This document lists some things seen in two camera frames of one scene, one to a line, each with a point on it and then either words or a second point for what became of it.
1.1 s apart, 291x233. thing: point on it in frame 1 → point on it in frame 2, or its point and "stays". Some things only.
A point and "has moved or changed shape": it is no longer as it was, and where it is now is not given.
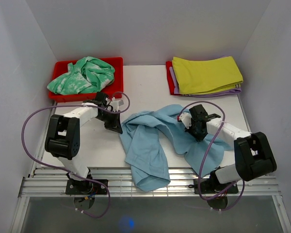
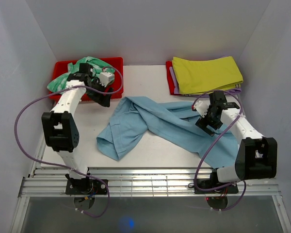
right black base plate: [213, 186] stays
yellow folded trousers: [201, 76] stays
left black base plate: [86, 187] stays
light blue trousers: [147, 136] has moved or changed shape
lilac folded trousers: [216, 93] stays
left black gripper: [115, 125] → [102, 99]
